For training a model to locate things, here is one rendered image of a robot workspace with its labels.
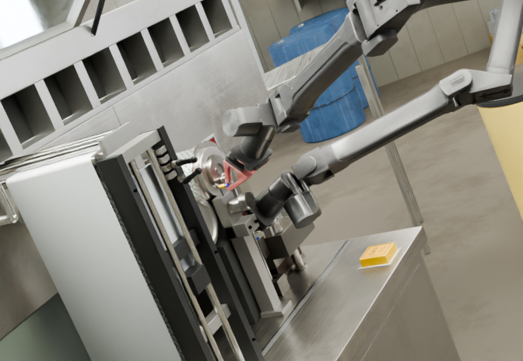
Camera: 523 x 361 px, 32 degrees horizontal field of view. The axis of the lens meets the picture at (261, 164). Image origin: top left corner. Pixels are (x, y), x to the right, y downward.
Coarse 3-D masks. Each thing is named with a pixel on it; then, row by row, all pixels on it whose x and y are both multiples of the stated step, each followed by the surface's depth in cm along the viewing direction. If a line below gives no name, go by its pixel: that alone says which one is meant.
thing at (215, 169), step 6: (210, 156) 202; (216, 156) 202; (210, 162) 200; (216, 162) 202; (222, 162) 204; (210, 168) 200; (216, 168) 202; (222, 168) 204; (210, 174) 199; (216, 174) 201; (222, 174) 204; (210, 180) 200; (216, 180) 201; (216, 186) 201
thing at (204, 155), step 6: (204, 150) 201; (210, 150) 203; (216, 150) 205; (198, 156) 200; (204, 156) 200; (222, 156) 206; (198, 162) 199; (204, 162) 200; (204, 168) 199; (198, 174) 199; (204, 174) 199; (204, 180) 198; (204, 186) 199; (210, 186) 200; (210, 192) 200; (216, 192) 201
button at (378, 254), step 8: (368, 248) 215; (376, 248) 213; (384, 248) 211; (392, 248) 211; (368, 256) 210; (376, 256) 209; (384, 256) 207; (392, 256) 210; (368, 264) 210; (376, 264) 209
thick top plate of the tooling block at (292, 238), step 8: (280, 216) 228; (280, 224) 222; (288, 224) 220; (312, 224) 228; (256, 232) 225; (280, 232) 217; (288, 232) 218; (296, 232) 221; (304, 232) 224; (272, 240) 216; (280, 240) 215; (288, 240) 217; (296, 240) 220; (272, 248) 217; (280, 248) 216; (288, 248) 216; (296, 248) 219; (272, 256) 218; (280, 256) 217; (288, 256) 216
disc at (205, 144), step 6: (198, 144) 201; (204, 144) 203; (210, 144) 205; (198, 150) 201; (222, 150) 208; (192, 168) 198; (198, 180) 198; (198, 186) 198; (204, 192) 199; (204, 198) 199; (210, 198) 201
